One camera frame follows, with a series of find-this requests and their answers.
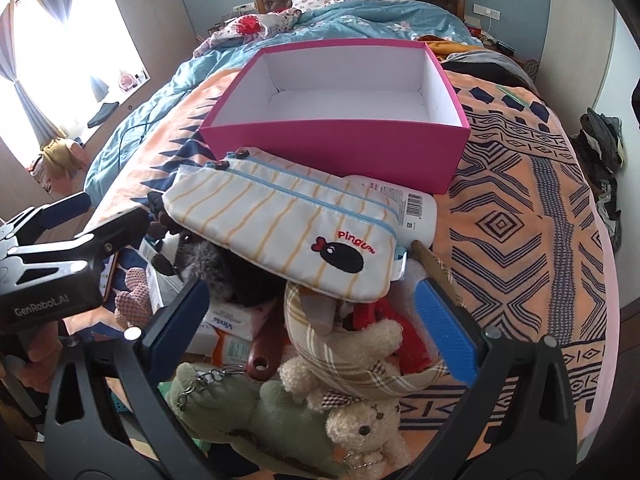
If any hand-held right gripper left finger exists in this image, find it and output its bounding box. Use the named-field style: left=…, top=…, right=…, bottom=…
left=44, top=277, right=221, bottom=480

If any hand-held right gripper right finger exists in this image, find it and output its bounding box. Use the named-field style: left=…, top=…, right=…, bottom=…
left=395, top=272, right=598, bottom=480

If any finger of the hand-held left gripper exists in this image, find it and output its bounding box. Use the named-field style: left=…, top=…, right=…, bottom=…
left=27, top=191, right=93, bottom=235
left=72, top=206, right=152, bottom=263

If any striped fabric pencil case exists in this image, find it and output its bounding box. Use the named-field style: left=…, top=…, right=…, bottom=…
left=161, top=147, right=408, bottom=303

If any white lotion bottle red cap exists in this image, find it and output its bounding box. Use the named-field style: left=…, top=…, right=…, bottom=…
left=342, top=175, right=438, bottom=248

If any pink cardboard box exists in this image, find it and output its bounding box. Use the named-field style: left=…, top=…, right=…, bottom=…
left=198, top=38, right=471, bottom=195

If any yellow plush toy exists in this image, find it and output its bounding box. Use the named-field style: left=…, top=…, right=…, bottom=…
left=27, top=137, right=91, bottom=196

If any pink checked heart plush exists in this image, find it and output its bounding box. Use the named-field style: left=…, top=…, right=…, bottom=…
left=115, top=267, right=151, bottom=331

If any white tissue packet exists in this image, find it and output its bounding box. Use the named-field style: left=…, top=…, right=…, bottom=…
left=192, top=297, right=278, bottom=341

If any brown wooden stick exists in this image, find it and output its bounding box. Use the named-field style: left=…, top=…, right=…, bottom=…
left=411, top=239, right=466, bottom=306

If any orange patterned blanket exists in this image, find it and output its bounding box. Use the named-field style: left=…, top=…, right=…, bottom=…
left=90, top=67, right=621, bottom=461

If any cream teddy bear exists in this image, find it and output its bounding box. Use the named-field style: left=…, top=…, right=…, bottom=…
left=279, top=317, right=411, bottom=471

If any green dinosaur plush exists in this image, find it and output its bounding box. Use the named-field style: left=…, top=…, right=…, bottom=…
left=167, top=362, right=346, bottom=478

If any pile of dark clothes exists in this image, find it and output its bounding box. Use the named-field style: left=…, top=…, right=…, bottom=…
left=570, top=107, right=626, bottom=251

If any grey cloth with red flower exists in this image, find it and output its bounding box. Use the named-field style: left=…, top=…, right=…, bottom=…
left=192, top=7, right=301, bottom=58

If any green thin strip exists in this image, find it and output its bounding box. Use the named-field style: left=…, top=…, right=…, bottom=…
left=495, top=85, right=531, bottom=108

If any black garment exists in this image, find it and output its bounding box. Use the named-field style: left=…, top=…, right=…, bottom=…
left=442, top=50, right=538, bottom=93

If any yellow garment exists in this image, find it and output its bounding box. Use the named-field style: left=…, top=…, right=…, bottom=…
left=417, top=35, right=483, bottom=61

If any light blue floral quilt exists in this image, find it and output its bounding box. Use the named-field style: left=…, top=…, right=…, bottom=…
left=84, top=0, right=483, bottom=206

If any brown brush handle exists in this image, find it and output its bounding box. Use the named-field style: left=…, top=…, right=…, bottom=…
left=245, top=305, right=288, bottom=381

